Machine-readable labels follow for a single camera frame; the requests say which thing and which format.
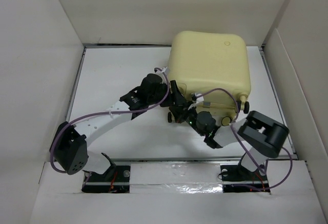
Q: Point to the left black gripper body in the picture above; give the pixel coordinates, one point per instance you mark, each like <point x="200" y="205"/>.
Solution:
<point x="171" y="99"/>

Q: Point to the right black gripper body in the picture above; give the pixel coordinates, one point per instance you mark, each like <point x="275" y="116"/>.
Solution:
<point x="186" y="115"/>

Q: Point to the yellow hard-shell suitcase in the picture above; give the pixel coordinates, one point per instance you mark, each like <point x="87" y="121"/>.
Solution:
<point x="217" y="67"/>

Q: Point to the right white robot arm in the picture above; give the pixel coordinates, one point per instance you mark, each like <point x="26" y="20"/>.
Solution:
<point x="261" y="137"/>

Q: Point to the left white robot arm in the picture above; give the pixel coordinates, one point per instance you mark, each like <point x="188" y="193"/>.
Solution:
<point x="69" y="152"/>

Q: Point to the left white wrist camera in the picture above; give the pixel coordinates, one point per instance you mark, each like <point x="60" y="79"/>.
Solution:
<point x="162" y="72"/>

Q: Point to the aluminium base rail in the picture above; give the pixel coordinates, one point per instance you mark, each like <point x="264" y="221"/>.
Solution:
<point x="175" y="177"/>

